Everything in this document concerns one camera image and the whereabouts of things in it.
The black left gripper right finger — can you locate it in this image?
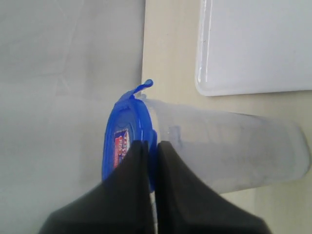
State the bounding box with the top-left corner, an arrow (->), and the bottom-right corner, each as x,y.
155,141 -> 271,234

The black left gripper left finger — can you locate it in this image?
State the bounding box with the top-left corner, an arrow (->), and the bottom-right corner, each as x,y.
39,141 -> 155,234

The clear plastic container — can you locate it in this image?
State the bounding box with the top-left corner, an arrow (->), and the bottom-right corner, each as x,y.
137,94 -> 311,193

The blue container lid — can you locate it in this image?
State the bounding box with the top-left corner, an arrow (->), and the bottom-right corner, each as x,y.
102,79 -> 157,192

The white backdrop cloth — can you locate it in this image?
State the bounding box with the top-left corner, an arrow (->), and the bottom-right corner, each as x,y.
0,0 -> 145,234

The white plastic tray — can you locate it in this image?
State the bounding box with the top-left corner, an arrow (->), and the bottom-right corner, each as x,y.
195,0 -> 312,97

